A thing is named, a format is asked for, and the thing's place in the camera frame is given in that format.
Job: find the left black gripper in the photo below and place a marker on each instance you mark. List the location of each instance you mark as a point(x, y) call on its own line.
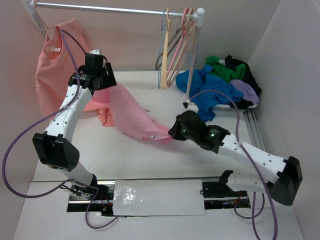
point(110, 80)

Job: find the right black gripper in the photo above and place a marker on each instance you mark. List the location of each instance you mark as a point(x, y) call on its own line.
point(174, 132)

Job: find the pink t shirt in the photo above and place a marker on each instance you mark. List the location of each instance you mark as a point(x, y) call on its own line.
point(116, 107)

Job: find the blue wire hanger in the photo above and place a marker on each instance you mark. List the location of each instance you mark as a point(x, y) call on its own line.
point(161, 50)

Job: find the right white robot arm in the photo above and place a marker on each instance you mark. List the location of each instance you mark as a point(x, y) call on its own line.
point(277, 176)

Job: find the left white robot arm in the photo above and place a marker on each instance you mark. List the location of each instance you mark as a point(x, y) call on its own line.
point(54, 146)

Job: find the blue t shirt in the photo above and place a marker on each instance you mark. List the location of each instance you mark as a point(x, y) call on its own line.
point(208, 91)

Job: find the salmon orange t shirt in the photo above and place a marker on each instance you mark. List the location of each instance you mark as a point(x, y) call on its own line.
point(55, 66)

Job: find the beige plastic hanger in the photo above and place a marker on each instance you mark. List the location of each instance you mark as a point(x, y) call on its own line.
point(165, 51)

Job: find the green t shirt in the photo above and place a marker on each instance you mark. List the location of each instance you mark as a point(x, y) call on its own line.
point(222, 71)

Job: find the pink hanger under orange shirt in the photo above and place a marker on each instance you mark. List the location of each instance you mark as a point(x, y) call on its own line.
point(43, 27)

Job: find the tan plastic hanger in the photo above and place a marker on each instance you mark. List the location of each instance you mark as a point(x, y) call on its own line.
point(182, 52)

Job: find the pink plastic hanger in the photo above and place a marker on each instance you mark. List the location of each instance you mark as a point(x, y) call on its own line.
point(178, 50)

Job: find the black garment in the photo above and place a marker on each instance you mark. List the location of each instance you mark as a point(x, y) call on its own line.
point(248, 78)

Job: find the lavender garment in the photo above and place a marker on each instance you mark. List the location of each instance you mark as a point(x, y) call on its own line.
point(249, 93)

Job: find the white clothes rack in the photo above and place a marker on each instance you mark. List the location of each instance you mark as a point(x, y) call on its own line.
point(198, 18)

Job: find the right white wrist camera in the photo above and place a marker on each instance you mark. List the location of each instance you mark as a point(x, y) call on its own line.
point(190, 106)

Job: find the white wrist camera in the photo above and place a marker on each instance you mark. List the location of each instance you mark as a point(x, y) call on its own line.
point(95, 52)
point(190, 106)

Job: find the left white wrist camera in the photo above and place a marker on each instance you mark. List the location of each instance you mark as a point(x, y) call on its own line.
point(95, 52)

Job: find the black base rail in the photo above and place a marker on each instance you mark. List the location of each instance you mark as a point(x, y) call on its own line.
point(216, 196)

